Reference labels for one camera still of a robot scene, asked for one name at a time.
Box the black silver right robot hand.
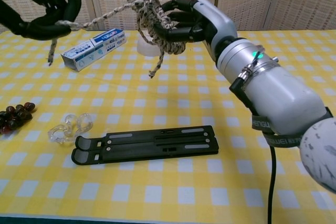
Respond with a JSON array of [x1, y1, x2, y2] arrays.
[[153, 0, 238, 65]]

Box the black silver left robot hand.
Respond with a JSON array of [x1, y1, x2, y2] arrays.
[[0, 0, 82, 41]]

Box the brown white braided rope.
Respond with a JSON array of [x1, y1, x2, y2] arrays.
[[46, 0, 187, 79]]

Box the blue white toothpaste box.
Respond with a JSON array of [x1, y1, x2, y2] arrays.
[[60, 28, 127, 72]]

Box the beige upturned bowl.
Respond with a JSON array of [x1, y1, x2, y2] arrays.
[[136, 36, 161, 57]]

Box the dark red grape bunch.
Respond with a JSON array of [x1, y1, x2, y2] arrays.
[[0, 102, 37, 135]]

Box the black folded laptop stand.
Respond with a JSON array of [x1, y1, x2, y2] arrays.
[[71, 125, 219, 166]]

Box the yellow white checkered tablecloth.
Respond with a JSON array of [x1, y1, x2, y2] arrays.
[[0, 29, 336, 219]]

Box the clear plastic ring chain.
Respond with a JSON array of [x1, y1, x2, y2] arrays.
[[47, 113, 94, 145]]

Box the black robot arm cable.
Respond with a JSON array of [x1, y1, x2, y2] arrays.
[[229, 47, 279, 224]]

